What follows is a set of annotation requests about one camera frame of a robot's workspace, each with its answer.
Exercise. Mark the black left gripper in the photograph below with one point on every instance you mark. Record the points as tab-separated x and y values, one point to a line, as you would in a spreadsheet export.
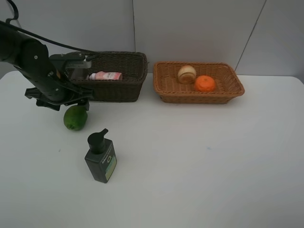
52	86

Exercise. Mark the green lime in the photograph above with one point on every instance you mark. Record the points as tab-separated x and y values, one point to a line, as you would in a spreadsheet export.
75	118

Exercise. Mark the translucent purple plastic cup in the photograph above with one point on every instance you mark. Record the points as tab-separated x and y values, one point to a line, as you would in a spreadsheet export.
79	74

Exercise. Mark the pink bottle white cap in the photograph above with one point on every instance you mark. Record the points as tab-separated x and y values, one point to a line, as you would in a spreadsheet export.
106	76

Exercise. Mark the dark green pump bottle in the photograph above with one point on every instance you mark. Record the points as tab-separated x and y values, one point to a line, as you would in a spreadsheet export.
101	158

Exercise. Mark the orange tangerine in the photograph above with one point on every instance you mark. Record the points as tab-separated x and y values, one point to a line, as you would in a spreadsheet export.
205	84

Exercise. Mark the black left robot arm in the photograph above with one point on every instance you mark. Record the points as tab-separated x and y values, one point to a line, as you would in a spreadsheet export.
13	44

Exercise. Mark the dark brown wicker basket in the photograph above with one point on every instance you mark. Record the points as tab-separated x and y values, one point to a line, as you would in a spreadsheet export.
132	65

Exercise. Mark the light brown wicker basket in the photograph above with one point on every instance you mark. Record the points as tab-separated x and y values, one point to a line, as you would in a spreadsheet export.
166	85

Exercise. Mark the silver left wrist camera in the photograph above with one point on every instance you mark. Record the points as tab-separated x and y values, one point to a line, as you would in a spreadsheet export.
70	61

